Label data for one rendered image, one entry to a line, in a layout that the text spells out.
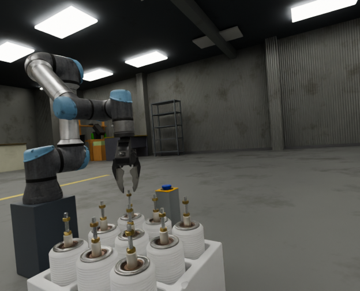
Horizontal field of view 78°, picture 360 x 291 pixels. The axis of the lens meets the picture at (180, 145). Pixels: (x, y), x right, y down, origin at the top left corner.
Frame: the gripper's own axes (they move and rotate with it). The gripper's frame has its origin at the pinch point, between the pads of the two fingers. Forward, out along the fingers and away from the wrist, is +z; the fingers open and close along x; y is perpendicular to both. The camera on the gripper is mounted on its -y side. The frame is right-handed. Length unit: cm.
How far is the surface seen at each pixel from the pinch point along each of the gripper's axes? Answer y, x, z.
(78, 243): -17.4, 12.9, 9.8
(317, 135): 470, -474, 0
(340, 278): -15, -69, 35
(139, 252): -20.1, -3.5, 13.4
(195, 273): -27.4, -16.9, 17.5
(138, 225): -3.3, -2.5, 12.2
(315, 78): 468, -476, -155
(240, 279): -6, -37, 35
